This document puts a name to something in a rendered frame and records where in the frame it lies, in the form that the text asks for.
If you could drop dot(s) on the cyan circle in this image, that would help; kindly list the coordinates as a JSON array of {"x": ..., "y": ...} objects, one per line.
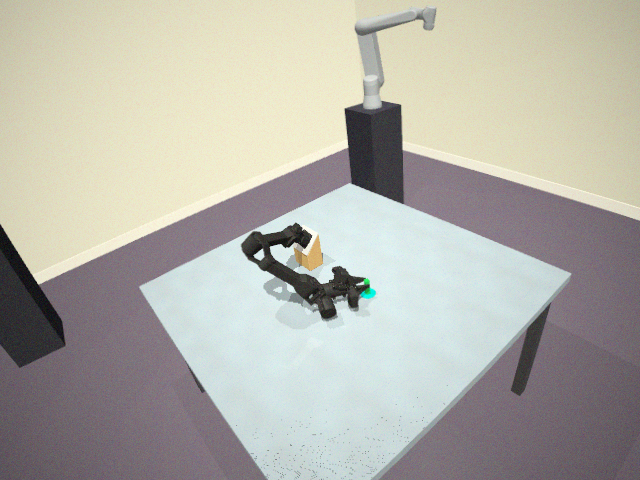
[{"x": 373, "y": 293}]

